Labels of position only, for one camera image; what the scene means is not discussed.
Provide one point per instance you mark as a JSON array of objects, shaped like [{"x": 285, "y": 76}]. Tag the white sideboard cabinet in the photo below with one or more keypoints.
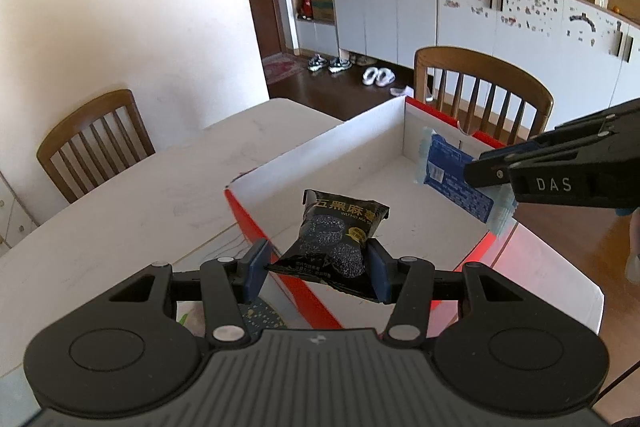
[{"x": 15, "y": 221}]

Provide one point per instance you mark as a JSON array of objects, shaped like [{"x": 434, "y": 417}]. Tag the blue gloved right hand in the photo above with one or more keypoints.
[{"x": 632, "y": 270}]

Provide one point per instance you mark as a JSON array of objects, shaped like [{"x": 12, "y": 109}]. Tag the white slippers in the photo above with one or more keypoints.
[{"x": 378, "y": 77}]

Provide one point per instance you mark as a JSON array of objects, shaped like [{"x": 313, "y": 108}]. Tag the red cardboard shoe box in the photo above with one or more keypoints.
[{"x": 375, "y": 156}]

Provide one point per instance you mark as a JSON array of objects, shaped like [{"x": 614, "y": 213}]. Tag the blue wafer packet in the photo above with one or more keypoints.
[{"x": 441, "y": 165}]

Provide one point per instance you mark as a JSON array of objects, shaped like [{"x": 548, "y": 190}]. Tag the white wall cabinet unit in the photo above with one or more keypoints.
[{"x": 587, "y": 58}]

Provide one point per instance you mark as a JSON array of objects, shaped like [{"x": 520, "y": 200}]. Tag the brown wooden chair right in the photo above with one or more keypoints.
[{"x": 482, "y": 92}]

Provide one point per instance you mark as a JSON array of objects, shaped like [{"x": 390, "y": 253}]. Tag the pair of sneakers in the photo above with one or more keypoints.
[{"x": 333, "y": 66}]

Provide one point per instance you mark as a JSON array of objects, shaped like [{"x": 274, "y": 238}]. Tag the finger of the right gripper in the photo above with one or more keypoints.
[{"x": 493, "y": 167}]

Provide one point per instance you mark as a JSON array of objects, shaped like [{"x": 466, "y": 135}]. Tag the brown wooden chair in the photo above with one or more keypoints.
[
  {"x": 482, "y": 92},
  {"x": 95, "y": 143}
]

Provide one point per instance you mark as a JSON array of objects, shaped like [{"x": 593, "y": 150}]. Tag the black sesame snack packet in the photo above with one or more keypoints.
[{"x": 329, "y": 248}]

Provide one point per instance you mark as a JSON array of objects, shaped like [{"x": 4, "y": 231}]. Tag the brown wooden chair far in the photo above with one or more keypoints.
[{"x": 95, "y": 143}]

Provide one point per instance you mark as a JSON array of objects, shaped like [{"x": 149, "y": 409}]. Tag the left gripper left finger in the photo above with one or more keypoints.
[{"x": 227, "y": 283}]

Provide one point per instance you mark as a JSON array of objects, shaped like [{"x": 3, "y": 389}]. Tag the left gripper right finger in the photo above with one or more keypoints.
[{"x": 406, "y": 283}]

